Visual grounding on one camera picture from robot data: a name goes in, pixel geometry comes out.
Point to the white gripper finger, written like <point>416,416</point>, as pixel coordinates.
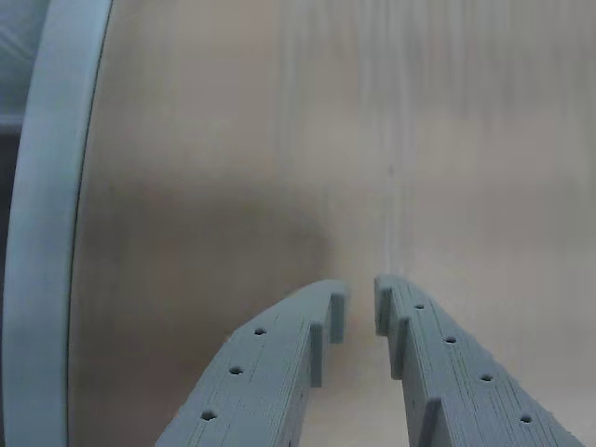
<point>465,396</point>
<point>261,382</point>

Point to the white table rim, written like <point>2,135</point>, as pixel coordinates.
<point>42,256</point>

